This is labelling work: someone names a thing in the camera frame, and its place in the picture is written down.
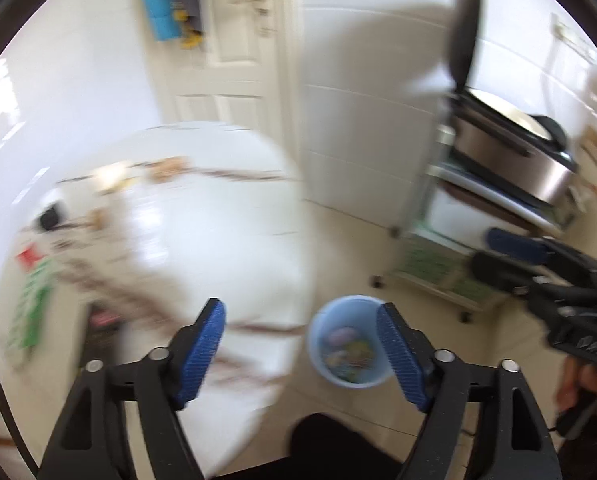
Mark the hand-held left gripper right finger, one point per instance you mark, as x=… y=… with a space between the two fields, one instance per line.
x=401 y=360

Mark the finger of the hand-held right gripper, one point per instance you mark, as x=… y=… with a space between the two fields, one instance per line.
x=518 y=246
x=498 y=272

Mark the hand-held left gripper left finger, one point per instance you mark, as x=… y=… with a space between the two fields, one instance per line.
x=203 y=355

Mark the blue plastic bin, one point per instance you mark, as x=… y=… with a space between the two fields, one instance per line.
x=318 y=345

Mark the green white checked wrapper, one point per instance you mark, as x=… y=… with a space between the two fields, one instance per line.
x=28 y=305

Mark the small red wrapper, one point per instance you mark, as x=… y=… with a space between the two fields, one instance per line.
x=30 y=257

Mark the white kitchen cart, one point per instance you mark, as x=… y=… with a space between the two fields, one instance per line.
x=428 y=280

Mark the steel black rice cooker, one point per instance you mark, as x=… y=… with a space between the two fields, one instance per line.
x=518 y=160

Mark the round white marble table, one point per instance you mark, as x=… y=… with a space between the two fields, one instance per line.
x=218 y=240

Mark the cream panelled door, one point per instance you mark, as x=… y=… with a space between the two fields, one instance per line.
x=228 y=75

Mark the blue apron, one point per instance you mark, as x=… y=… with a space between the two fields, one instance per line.
x=158 y=5

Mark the white wall socket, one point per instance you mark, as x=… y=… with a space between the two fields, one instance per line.
x=573 y=35

